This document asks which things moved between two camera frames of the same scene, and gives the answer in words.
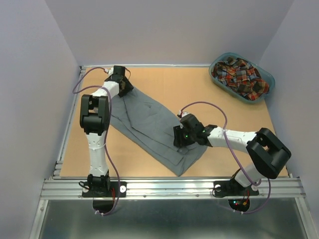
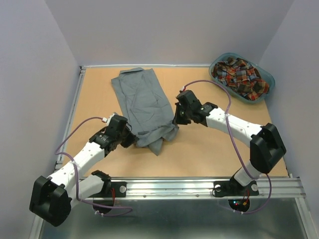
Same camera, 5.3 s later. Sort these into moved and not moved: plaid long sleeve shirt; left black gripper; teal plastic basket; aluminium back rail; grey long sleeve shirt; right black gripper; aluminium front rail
Moved: grey long sleeve shirt; right black gripper; left black gripper
Not moved: plaid long sleeve shirt; teal plastic basket; aluminium front rail; aluminium back rail
